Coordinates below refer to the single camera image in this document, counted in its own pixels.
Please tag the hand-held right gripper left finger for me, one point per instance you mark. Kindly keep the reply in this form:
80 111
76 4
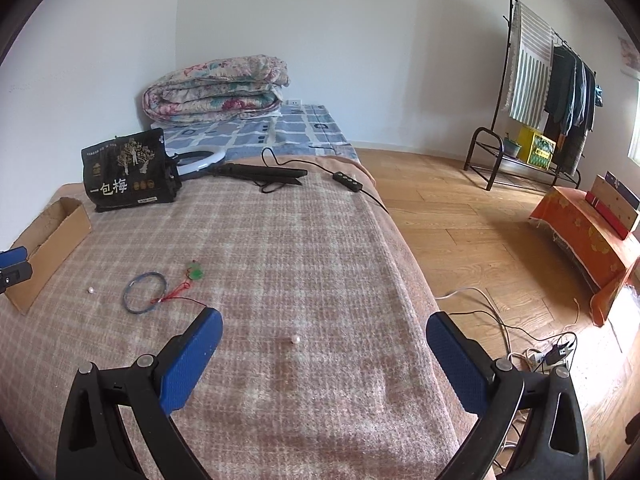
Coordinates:
190 355

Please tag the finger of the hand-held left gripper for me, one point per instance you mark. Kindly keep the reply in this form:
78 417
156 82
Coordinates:
12 256

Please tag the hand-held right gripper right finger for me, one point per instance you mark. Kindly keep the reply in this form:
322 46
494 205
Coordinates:
457 355

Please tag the cardboard box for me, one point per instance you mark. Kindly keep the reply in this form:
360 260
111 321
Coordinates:
55 245

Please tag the thin blue bangle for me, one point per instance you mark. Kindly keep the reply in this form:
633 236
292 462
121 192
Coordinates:
127 300

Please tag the white power strip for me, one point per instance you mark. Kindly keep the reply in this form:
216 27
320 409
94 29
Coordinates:
535 357

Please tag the pink plaid blanket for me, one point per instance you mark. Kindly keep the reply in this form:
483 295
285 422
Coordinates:
280 260

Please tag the black printed bag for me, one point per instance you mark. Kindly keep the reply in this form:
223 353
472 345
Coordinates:
130 170

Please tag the orange cloth covered table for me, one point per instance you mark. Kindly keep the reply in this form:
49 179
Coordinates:
585 240

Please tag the brown flat box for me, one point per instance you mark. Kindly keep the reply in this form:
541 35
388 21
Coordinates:
612 207

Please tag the small potted plant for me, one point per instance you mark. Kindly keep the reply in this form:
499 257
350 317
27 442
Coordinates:
511 146

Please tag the yellow crate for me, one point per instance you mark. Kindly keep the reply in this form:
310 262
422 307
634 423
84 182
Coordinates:
537 147

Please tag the blue checked bed sheet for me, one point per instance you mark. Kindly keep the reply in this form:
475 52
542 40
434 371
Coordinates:
300 130

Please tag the folded floral quilt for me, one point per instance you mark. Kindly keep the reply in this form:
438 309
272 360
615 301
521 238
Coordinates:
215 87

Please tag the black metal clothes rack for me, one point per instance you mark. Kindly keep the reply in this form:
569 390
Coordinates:
500 95

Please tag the dark hanging clothes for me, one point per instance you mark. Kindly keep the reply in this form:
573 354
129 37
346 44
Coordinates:
570 100

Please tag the striped hanging towel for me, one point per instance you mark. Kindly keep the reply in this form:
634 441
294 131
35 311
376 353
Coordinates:
530 65

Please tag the wall picture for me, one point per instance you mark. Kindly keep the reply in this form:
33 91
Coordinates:
631 55

